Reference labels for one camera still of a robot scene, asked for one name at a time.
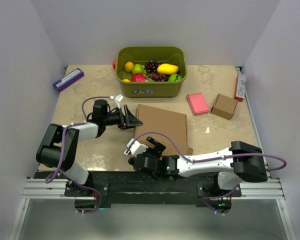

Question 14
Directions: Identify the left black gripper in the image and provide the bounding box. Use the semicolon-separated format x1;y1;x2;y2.
103;104;142;130

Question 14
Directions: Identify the large cardboard box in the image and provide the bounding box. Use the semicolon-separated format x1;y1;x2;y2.
134;104;194;155

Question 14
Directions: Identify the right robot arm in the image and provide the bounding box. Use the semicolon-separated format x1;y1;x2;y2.
124;137;268;197

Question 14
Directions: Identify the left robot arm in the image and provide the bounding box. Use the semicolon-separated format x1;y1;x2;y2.
36;99;143;197

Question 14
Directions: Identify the small brown cardboard box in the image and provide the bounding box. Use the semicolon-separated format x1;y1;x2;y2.
210;93;238;120

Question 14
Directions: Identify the purple rectangular box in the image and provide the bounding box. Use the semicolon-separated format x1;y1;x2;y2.
53;68;85;93

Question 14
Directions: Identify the red white toothpaste box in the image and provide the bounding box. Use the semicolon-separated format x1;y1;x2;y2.
233;73;246;102

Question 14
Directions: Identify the dark grape bunch lower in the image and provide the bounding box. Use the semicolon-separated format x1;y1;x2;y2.
147;72;170;82

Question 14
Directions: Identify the dark grape bunch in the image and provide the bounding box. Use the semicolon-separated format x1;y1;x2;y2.
144;60;161;74
147;72;170;82

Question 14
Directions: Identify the green pear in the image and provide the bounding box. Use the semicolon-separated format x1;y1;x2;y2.
131;63;147;75

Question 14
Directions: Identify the dark grape bunch upper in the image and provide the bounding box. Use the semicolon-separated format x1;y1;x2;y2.
144;60;161;74

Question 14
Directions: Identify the pink rectangular block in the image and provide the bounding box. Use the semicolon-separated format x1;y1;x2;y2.
186;92;210;116

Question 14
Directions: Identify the red fruit behind bin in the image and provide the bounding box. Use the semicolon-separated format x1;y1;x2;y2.
112;59;117;70

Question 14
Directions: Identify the yellow mango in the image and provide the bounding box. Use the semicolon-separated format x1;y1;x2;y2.
157;63;179;75

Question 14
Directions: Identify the green plastic bin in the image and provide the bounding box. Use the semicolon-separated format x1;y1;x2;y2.
115;45;187;98

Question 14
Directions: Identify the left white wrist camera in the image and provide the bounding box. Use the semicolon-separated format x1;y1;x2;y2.
110;94;124;109

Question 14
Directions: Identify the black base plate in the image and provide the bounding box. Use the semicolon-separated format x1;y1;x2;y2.
34;171;242;212

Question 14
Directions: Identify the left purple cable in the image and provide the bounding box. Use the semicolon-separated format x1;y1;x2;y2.
44;93;116;215

